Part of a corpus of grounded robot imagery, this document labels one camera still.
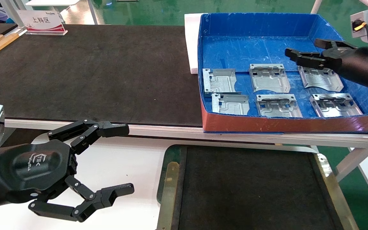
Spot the brass rim strip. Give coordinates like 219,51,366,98
316,153,360,230
156,161,180,230

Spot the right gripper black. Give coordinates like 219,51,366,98
285,38,363,77

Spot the white red sign placard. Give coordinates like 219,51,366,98
16,10,68,35

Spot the black conveyor belt mat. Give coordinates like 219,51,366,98
0,24,204,127

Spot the aluminium conveyor frame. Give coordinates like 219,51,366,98
4,113,368,182

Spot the white foam block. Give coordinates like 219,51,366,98
184,13,208,74

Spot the black tray container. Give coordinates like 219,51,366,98
156,144,360,230

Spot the blue cardboard parts box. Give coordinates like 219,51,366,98
198,13,368,134

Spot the stamped sheet metal part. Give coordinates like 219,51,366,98
249,64,291,94
203,68,238,97
212,93,251,115
298,65,344,92
309,93,363,118
255,94,303,118

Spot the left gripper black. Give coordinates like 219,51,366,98
0,119,135,223

